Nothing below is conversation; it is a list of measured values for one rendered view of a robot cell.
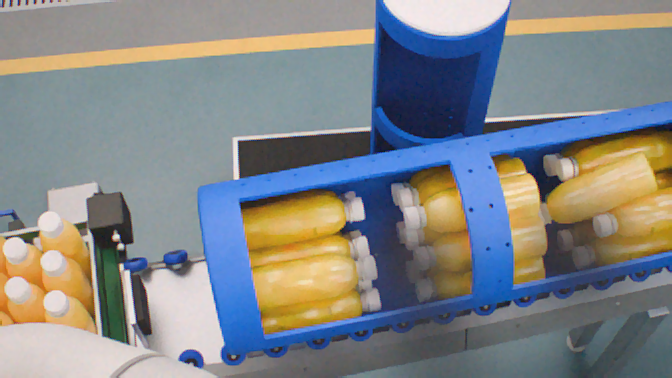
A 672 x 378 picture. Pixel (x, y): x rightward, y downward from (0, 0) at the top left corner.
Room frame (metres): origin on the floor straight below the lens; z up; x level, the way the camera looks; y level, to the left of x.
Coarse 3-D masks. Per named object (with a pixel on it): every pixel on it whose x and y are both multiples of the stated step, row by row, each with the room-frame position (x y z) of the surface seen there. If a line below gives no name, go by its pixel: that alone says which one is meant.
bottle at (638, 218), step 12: (660, 192) 0.73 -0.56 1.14; (636, 204) 0.71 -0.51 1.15; (648, 204) 0.71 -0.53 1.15; (660, 204) 0.71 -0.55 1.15; (612, 216) 0.70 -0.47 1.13; (624, 216) 0.69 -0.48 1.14; (636, 216) 0.69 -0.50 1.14; (648, 216) 0.69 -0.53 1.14; (660, 216) 0.69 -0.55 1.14; (612, 228) 0.68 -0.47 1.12; (624, 228) 0.68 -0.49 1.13; (636, 228) 0.67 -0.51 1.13; (648, 228) 0.67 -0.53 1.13; (660, 228) 0.68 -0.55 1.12
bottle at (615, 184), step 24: (600, 168) 0.77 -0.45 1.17; (624, 168) 0.75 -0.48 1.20; (648, 168) 0.74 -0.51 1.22; (552, 192) 0.75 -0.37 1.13; (576, 192) 0.73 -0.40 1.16; (600, 192) 0.72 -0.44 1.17; (624, 192) 0.72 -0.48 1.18; (648, 192) 0.72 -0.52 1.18; (552, 216) 0.71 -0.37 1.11; (576, 216) 0.70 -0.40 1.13
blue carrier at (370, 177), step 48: (432, 144) 0.82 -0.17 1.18; (480, 144) 0.80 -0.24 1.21; (528, 144) 0.79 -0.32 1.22; (240, 192) 0.71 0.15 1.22; (288, 192) 0.71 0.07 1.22; (336, 192) 0.80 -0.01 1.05; (384, 192) 0.81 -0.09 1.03; (480, 192) 0.69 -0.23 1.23; (240, 240) 0.62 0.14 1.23; (384, 240) 0.74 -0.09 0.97; (480, 240) 0.63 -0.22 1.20; (240, 288) 0.56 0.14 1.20; (384, 288) 0.65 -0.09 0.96; (480, 288) 0.58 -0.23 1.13; (528, 288) 0.58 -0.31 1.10; (240, 336) 0.51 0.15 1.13; (288, 336) 0.51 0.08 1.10
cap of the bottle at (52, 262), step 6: (48, 252) 0.66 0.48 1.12; (54, 252) 0.66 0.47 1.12; (42, 258) 0.65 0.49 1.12; (48, 258) 0.65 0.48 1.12; (54, 258) 0.65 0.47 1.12; (60, 258) 0.65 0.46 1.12; (42, 264) 0.64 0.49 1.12; (48, 264) 0.64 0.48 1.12; (54, 264) 0.64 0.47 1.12; (60, 264) 0.64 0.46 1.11; (48, 270) 0.63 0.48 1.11; (54, 270) 0.63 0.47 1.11; (60, 270) 0.64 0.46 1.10
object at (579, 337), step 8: (576, 328) 0.87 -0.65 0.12; (584, 328) 0.84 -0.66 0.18; (592, 328) 0.84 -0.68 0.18; (568, 336) 0.88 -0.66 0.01; (576, 336) 0.85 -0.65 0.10; (584, 336) 0.84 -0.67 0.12; (592, 336) 0.85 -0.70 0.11; (568, 344) 0.86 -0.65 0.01; (576, 344) 0.84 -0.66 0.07; (584, 344) 0.84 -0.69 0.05
